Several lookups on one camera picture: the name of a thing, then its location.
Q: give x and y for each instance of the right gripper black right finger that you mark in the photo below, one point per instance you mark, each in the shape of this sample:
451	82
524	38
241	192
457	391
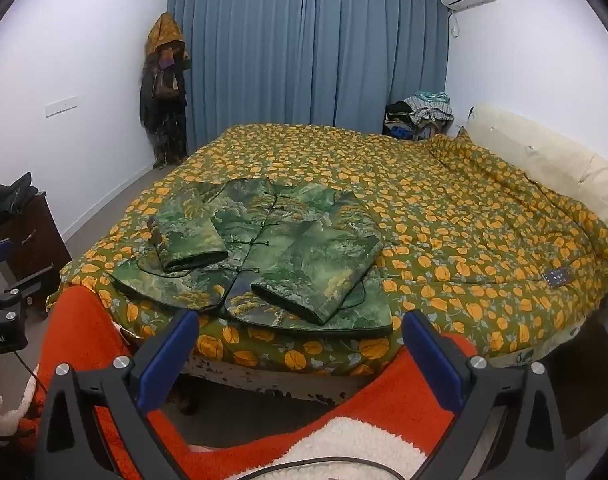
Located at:
529	443

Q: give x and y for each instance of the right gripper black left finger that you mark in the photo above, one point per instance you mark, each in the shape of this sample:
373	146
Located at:
71	441

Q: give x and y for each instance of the green landscape print padded jacket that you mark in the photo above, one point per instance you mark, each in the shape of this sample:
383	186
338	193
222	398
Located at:
301	259

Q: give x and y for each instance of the coat rack with dark clothes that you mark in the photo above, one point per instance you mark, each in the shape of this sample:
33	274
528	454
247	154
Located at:
163	98

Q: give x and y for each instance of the pile of clothes by bed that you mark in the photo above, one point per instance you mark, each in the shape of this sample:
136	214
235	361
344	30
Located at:
418	117

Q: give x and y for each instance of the dark brown wooden cabinet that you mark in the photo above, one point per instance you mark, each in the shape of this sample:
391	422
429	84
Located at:
37	244

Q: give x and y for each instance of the orange and white fleece garment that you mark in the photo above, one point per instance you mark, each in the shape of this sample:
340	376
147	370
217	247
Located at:
394	421

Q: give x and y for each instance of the green orange floral quilt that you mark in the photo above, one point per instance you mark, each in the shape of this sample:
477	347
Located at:
472	242

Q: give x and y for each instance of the cream padded headboard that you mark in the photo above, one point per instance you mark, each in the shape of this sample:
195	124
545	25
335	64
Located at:
544	155

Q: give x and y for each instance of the blue pleated curtain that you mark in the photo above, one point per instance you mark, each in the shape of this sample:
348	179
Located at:
307	62

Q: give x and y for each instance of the white wall switch plate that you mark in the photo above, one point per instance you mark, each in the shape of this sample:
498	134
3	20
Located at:
60	107

